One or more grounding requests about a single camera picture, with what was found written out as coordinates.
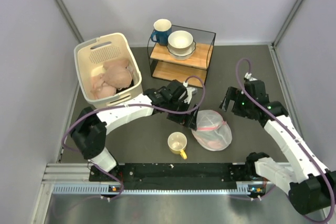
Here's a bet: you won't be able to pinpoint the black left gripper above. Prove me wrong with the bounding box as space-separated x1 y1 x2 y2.
166 98 199 131

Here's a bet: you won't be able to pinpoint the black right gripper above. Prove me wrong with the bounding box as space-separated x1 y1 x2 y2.
219 87 254 119

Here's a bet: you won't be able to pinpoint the white mesh laundry bag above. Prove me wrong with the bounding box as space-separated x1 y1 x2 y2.
192 110 233 148

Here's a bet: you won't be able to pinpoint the pink bra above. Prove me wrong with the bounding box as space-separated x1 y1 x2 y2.
199 139 227 151

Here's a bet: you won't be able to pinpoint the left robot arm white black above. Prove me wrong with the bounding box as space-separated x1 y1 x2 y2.
70 80 198 180

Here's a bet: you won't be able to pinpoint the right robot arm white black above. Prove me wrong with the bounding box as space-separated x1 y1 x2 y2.
220 79 335 215

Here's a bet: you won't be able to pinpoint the cream plastic laundry basket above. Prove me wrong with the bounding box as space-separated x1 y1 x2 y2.
74 33 143 109

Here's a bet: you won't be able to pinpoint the yellow mug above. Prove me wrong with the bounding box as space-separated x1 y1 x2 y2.
167 132 187 160

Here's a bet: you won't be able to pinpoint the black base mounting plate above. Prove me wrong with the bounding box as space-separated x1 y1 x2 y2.
88 162 268 190

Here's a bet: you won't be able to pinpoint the white scalloped plate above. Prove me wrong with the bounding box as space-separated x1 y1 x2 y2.
167 41 196 60

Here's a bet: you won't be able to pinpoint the cream ceramic bowl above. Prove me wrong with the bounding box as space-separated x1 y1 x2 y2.
167 30 194 54

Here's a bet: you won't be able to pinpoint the beige bras in basket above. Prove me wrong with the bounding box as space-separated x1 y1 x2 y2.
91 59 133 99

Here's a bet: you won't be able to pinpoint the blue mug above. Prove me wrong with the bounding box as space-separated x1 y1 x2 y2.
151 19 172 46

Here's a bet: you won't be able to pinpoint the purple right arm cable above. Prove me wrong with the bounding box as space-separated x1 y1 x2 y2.
236 58 336 223

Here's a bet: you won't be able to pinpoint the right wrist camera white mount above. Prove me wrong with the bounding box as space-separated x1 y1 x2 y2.
244 72 258 82

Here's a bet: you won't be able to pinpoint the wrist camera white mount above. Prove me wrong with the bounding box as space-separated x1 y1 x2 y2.
182 81 197 104
244 72 258 82

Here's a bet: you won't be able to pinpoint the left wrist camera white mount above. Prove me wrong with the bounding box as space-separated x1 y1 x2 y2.
182 81 197 104

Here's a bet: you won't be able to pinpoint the black wire wooden shelf rack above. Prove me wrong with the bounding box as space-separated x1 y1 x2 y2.
147 25 216 82

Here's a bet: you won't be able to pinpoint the grey slotted cable duct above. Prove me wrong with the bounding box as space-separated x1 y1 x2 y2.
52 183 250 196

